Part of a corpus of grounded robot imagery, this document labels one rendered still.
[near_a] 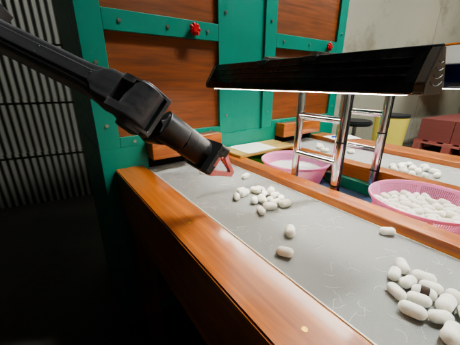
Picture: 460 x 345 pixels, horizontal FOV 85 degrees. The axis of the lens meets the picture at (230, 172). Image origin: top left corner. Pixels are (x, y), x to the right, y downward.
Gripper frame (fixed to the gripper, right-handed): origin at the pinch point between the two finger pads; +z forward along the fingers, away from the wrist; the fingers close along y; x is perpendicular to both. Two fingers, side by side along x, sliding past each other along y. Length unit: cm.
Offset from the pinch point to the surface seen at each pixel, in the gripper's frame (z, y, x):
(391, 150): 79, 6, -52
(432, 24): 309, 148, -398
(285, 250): 7.2, -17.9, 8.0
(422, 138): 396, 115, -243
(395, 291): 12.9, -34.4, 3.9
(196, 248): -4.3, -8.8, 16.3
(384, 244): 23.9, -26.7, -3.5
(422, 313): 11.8, -38.5, 4.7
